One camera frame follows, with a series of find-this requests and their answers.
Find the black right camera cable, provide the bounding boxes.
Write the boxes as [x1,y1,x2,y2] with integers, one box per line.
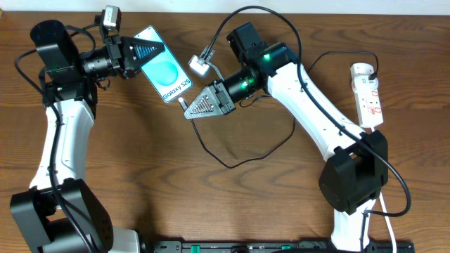
[205,5,412,252]

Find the white USB wall charger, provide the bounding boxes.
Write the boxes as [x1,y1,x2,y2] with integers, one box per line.
[350,63,377,80]

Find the black USB charging cable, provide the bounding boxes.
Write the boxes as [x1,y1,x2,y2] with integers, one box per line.
[178,50,380,169]

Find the blue screen Galaxy smartphone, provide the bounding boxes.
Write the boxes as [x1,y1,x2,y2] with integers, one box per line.
[134,26,193,103]

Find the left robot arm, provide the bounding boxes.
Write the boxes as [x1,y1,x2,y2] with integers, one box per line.
[10,18,165,252]

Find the white power strip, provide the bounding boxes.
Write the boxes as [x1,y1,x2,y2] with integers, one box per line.
[352,75,384,129]

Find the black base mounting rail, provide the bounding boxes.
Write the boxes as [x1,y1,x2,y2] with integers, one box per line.
[141,238,416,253]

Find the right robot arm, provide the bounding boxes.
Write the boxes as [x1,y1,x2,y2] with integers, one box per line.
[183,22,389,252]

